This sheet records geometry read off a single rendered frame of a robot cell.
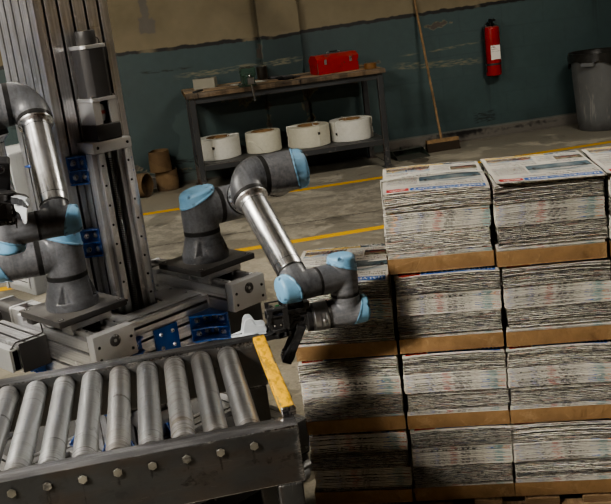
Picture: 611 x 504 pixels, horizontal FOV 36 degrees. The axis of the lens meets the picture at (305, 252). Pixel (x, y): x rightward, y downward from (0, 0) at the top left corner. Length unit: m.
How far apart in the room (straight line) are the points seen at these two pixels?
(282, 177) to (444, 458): 0.93
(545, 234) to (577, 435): 0.59
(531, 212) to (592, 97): 7.01
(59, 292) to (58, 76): 0.64
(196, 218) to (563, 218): 1.12
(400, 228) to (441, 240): 0.11
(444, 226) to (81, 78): 1.14
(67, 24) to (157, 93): 6.15
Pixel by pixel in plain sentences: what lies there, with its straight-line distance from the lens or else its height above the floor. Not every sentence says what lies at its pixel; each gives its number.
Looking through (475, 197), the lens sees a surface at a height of 1.03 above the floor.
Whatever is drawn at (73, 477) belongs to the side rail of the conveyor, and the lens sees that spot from 1.83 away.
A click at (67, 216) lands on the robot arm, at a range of 2.40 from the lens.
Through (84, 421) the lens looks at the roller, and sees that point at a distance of 2.00.
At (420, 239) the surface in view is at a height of 0.93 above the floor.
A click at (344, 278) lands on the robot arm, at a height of 0.89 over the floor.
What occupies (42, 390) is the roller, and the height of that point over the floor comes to 0.79.
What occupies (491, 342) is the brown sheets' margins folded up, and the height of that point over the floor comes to 0.62.
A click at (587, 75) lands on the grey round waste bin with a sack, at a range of 9.45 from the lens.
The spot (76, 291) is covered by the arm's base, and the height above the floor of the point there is 0.87.
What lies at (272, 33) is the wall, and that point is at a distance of 8.98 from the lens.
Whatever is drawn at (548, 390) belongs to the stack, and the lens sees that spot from 2.67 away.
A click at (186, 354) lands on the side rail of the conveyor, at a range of 2.27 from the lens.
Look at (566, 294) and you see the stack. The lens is 2.58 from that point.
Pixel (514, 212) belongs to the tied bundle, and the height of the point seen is 0.98.
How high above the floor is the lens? 1.59
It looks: 15 degrees down
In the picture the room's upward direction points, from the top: 7 degrees counter-clockwise
